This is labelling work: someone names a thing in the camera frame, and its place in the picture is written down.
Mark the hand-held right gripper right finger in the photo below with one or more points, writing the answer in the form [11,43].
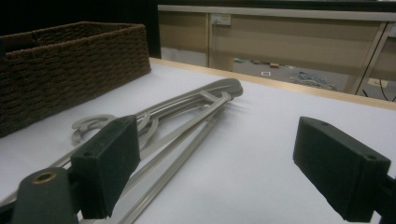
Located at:
[339,168]

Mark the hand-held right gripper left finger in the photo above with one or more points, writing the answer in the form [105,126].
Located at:
[106,161]

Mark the grey plastic clothes hanger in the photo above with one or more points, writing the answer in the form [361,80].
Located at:
[162,179]
[199,118]
[224,84]

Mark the brown woven basket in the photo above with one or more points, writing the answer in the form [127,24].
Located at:
[62,74]

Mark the wooden table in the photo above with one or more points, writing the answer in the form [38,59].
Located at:
[280,83]

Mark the small green item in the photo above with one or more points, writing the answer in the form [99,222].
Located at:
[239,60]

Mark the beige wooden shelf unit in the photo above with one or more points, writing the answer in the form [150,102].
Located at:
[280,14]

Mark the white wall socket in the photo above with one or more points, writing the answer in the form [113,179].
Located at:
[221,19]

